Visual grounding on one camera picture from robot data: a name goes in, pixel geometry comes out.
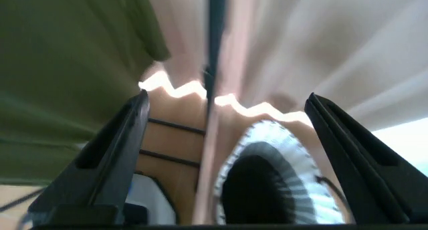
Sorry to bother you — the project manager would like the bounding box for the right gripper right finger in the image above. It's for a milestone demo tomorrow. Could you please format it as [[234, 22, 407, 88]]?
[[304, 92, 428, 225]]

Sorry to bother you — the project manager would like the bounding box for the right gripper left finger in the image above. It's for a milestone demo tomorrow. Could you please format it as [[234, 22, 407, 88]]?
[[26, 89, 150, 226]]

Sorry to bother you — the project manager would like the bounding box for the pink clothes hanger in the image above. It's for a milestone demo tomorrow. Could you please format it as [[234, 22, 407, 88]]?
[[192, 0, 258, 225]]

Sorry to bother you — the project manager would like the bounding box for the green long-sleeved shirt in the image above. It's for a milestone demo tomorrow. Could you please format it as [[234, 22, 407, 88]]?
[[0, 0, 172, 186]]

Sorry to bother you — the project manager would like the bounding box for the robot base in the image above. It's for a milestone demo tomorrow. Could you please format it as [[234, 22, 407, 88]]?
[[124, 172, 179, 226]]

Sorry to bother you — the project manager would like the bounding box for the white laundry basket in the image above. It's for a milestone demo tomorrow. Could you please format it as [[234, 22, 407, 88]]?
[[213, 119, 352, 225]]

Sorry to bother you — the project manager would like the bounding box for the black clothes rack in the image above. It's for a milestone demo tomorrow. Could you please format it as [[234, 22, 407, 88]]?
[[138, 0, 231, 169]]

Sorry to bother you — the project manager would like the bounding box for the beige curtain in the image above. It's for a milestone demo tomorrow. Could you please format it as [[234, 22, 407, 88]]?
[[145, 0, 428, 132]]

